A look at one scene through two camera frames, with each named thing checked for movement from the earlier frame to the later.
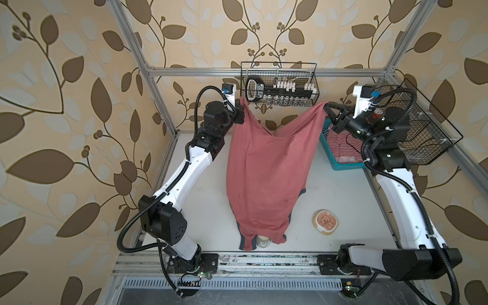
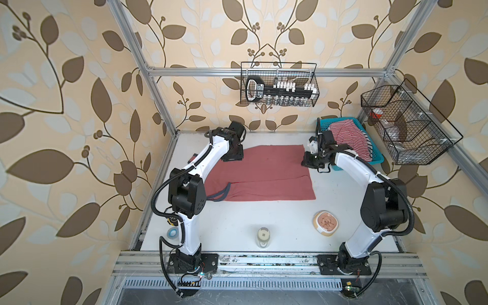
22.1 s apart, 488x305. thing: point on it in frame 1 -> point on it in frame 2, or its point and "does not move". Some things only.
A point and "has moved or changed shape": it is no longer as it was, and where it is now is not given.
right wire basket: [431, 133] does not move
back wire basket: [279, 84] does not move
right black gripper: [339, 123] -> [306, 162]
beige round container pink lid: [325, 222] does not move
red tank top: [266, 172] has moved or changed shape
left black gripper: [235, 112] -> [239, 155]
